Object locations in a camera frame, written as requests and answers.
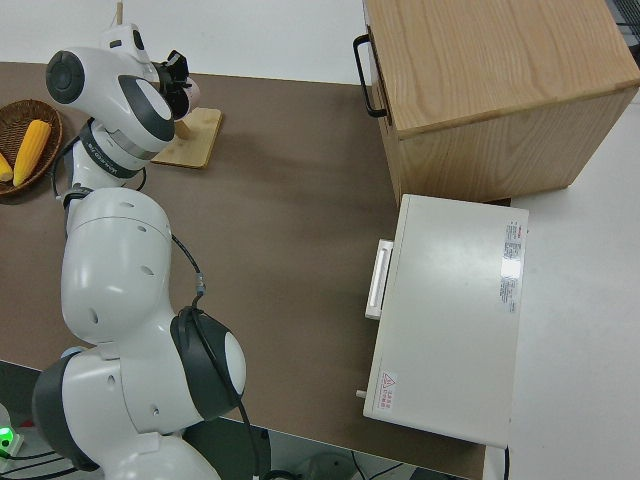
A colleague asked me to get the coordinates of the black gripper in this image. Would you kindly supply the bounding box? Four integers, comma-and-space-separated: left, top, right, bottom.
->
157, 48, 195, 116

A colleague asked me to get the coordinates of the wooden mug tree stand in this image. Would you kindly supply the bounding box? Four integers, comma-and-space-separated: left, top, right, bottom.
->
115, 1, 223, 170

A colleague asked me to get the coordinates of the brown wicker basket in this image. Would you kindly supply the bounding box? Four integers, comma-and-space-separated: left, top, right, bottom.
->
0, 99, 65, 197

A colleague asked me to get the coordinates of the wooden cabinet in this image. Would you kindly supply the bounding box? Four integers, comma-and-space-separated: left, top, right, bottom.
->
363, 0, 640, 206

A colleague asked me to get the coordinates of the white toaster oven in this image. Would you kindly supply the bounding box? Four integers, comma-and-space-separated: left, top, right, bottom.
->
362, 193, 530, 449

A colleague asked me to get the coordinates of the black cabinet handle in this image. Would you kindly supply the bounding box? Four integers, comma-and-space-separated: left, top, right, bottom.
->
352, 34, 389, 118

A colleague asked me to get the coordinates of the white oven door handle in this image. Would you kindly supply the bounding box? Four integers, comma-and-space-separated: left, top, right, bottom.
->
364, 239, 396, 321

